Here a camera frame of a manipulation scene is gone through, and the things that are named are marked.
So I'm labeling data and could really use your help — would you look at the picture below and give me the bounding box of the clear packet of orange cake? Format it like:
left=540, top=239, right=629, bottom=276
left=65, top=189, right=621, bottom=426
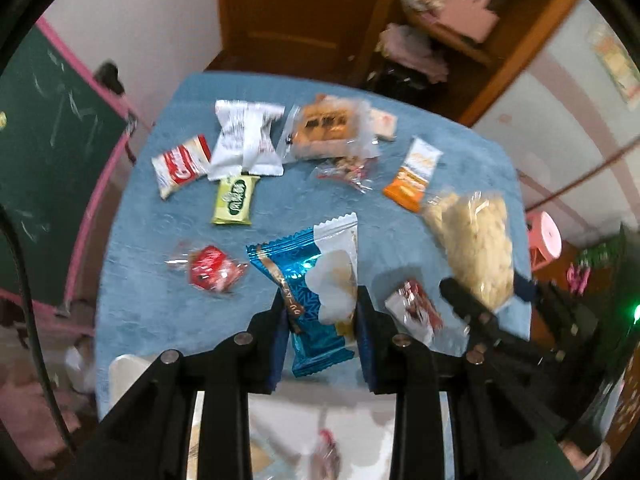
left=277, top=94, right=383, bottom=163

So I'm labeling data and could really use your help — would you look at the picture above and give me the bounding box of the black bag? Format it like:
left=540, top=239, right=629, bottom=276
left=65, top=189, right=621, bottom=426
left=367, top=60, right=446, bottom=96

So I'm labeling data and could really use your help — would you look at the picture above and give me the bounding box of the wooden door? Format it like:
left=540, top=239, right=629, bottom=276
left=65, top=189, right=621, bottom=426
left=205, top=0, right=401, bottom=86

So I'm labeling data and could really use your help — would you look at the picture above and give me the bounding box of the blue fluffy cloth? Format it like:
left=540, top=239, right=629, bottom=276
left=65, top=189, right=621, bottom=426
left=95, top=71, right=532, bottom=421

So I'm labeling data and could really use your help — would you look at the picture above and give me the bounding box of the pink stool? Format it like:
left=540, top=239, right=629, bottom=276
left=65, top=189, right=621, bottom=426
left=525, top=210, right=563, bottom=273

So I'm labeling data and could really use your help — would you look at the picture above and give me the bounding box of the green pastry packet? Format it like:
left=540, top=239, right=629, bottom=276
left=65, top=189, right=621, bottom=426
left=210, top=174, right=261, bottom=226

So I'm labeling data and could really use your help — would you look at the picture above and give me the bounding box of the white plastic bin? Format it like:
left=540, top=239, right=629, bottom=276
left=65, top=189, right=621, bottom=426
left=107, top=354, right=458, bottom=480

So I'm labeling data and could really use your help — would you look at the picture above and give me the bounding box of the wooden shelf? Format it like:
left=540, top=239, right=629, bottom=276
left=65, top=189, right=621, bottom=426
left=350, top=0, right=583, bottom=128

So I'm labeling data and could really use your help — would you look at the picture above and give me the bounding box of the red candy in clear wrapper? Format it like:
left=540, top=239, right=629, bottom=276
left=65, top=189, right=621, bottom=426
left=166, top=241, right=250, bottom=297

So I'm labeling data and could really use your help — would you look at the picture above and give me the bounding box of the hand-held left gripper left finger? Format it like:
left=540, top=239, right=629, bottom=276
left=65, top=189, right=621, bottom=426
left=65, top=290, right=291, bottom=480

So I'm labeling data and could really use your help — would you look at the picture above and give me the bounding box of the blue white snack packet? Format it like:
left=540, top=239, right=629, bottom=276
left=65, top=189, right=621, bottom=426
left=245, top=212, right=361, bottom=378

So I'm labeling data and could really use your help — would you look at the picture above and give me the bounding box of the white brown-edged snack packet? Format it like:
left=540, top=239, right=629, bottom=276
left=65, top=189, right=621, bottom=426
left=369, top=107, right=399, bottom=142

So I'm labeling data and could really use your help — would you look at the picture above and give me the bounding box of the white crinkled snack packet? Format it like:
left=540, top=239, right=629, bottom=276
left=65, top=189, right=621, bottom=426
left=207, top=100, right=286, bottom=181

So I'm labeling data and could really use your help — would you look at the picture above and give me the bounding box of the orange white snack packet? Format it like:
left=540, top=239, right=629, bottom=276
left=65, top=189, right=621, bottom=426
left=382, top=136, right=444, bottom=212

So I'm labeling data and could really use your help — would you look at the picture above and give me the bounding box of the black clip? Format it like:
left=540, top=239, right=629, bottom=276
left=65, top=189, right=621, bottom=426
left=95, top=60, right=126, bottom=96

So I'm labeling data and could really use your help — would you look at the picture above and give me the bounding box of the pink box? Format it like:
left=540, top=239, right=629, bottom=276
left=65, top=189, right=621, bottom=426
left=435, top=0, right=503, bottom=43

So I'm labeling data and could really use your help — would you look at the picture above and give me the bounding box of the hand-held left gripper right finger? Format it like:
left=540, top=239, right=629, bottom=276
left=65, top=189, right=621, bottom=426
left=354, top=286, right=578, bottom=480

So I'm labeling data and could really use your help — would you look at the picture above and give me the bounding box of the small red brown snack packet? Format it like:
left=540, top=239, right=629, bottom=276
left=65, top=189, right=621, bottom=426
left=384, top=280, right=446, bottom=346

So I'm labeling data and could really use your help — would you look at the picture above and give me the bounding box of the black cable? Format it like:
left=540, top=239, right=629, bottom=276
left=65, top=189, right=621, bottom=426
left=0, top=205, right=76, bottom=456

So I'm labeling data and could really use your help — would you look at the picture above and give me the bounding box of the white plastic bag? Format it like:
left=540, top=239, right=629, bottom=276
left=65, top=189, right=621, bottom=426
left=65, top=335, right=98, bottom=393

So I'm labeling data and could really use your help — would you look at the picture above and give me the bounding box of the clear packet of nut candy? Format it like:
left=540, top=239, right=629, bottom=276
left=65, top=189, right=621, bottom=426
left=311, top=155, right=379, bottom=195

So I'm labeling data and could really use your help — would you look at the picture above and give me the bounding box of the red white cookie packet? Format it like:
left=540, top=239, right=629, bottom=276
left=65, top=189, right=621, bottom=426
left=151, top=134, right=212, bottom=201

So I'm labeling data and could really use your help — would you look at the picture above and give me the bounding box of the pink cloth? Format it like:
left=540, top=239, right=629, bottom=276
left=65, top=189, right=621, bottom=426
left=375, top=22, right=451, bottom=83

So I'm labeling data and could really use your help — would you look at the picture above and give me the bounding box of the green chalkboard with pink frame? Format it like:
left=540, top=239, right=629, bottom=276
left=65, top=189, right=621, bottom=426
left=0, top=17, right=156, bottom=321

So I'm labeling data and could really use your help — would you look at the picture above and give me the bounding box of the wall poster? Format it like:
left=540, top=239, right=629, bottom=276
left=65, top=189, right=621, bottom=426
left=587, top=22, right=640, bottom=108

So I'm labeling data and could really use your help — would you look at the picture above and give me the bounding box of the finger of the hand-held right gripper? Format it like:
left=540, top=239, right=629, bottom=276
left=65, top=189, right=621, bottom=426
left=515, top=279, right=602, bottom=362
left=439, top=279, right=532, bottom=362

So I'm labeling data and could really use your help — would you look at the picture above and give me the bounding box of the clear bag of rice crackers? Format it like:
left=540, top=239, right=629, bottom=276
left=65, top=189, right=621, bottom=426
left=420, top=187, right=516, bottom=311

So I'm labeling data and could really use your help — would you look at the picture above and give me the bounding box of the green pink toy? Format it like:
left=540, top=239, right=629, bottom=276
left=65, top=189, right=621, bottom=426
left=567, top=240, right=621, bottom=296

